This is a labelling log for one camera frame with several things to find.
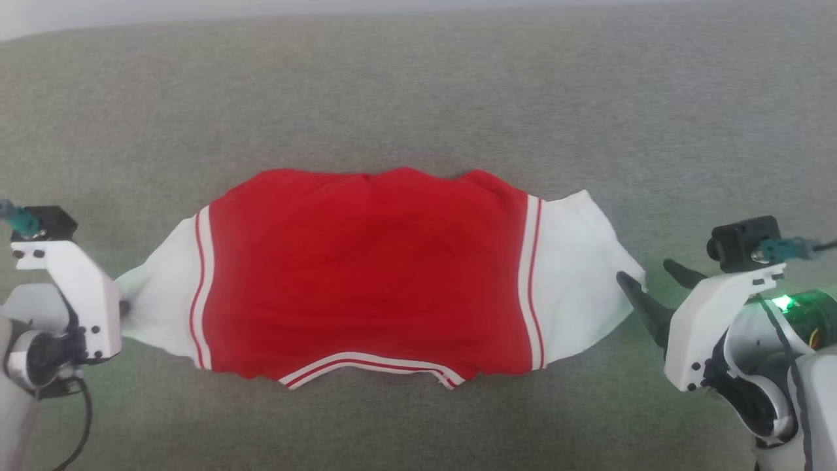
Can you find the red and white jersey shirt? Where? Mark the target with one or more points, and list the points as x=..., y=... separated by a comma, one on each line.
x=366, y=275

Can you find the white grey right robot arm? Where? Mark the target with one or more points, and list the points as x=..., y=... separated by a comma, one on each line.
x=811, y=412

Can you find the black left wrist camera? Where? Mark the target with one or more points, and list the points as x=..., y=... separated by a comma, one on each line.
x=49, y=222

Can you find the teal camera plug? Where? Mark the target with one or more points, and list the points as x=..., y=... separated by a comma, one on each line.
x=19, y=219
x=785, y=248

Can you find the grey-green fabric sofa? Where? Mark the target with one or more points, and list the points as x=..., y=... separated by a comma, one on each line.
x=418, y=85

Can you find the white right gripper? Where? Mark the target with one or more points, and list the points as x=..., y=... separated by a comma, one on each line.
x=713, y=327

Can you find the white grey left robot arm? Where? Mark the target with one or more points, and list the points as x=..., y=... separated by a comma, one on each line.
x=16, y=418

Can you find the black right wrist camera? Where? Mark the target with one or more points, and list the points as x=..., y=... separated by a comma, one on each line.
x=742, y=242

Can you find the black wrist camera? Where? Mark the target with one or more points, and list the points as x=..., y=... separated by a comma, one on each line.
x=49, y=222
x=742, y=242

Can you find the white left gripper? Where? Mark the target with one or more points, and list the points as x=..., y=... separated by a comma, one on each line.
x=82, y=294

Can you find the teal right camera plug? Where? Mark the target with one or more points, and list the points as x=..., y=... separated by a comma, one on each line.
x=785, y=248

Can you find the teal left camera plug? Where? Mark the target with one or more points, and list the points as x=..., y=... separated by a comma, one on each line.
x=19, y=219

